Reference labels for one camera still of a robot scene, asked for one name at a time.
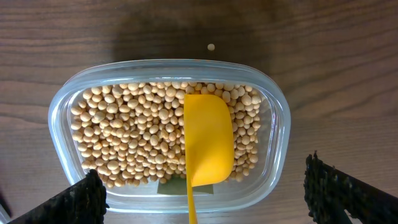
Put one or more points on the stray soybean on table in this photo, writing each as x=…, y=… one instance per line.
x=211, y=47

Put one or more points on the green tape label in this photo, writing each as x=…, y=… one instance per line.
x=178, y=186

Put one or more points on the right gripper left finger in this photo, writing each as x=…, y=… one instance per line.
x=81, y=203

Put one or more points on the yellow scoop spoon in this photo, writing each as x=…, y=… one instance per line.
x=209, y=144

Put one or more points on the pile of soybeans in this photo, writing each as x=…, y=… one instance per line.
x=132, y=133

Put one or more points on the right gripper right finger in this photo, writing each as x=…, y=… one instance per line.
x=335, y=197

